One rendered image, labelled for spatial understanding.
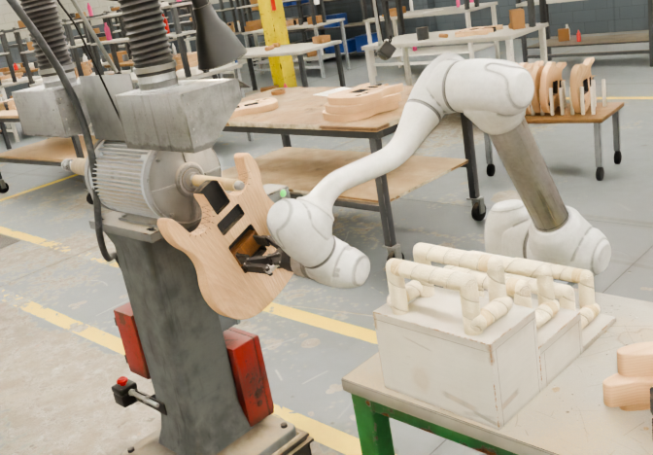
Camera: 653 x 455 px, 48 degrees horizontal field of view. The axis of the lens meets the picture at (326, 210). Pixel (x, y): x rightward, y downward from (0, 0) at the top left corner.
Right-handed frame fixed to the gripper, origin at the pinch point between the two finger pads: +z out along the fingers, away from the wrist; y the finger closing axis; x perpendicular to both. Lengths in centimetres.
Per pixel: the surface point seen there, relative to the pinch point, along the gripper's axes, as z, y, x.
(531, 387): -90, -15, -6
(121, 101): 16, -1, 49
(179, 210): 18.4, -2.8, 13.7
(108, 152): 44, 0, 31
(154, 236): 25.8, -10.2, 9.2
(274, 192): 16.9, 27.5, -3.2
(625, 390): -106, -10, -6
